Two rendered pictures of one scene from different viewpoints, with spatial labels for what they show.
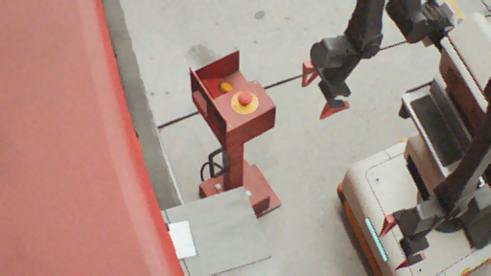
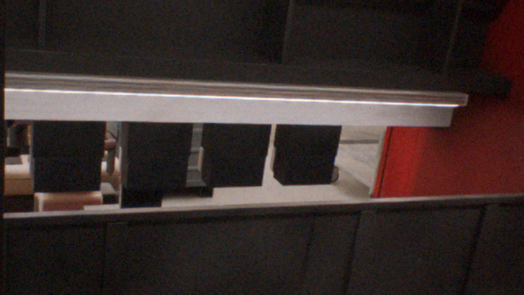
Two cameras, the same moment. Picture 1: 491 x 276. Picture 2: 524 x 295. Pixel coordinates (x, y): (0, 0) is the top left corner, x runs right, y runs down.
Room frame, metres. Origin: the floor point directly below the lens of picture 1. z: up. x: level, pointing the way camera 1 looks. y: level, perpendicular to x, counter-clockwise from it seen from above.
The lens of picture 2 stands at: (0.27, 1.63, 1.73)
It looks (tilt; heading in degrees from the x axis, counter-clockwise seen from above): 17 degrees down; 266
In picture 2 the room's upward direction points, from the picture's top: 8 degrees clockwise
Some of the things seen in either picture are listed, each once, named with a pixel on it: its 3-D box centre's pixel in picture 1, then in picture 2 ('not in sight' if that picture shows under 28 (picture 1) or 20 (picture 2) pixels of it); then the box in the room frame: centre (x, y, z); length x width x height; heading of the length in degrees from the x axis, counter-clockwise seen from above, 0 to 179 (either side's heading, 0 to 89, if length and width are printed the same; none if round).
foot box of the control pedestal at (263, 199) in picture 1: (240, 193); not in sight; (1.02, 0.01, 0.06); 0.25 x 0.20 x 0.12; 122
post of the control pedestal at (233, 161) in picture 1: (232, 156); not in sight; (1.00, 0.04, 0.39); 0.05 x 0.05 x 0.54; 32
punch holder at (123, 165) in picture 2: not in sight; (155, 150); (0.41, 0.22, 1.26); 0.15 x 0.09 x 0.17; 21
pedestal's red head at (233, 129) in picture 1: (232, 97); not in sight; (1.00, 0.04, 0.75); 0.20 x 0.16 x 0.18; 32
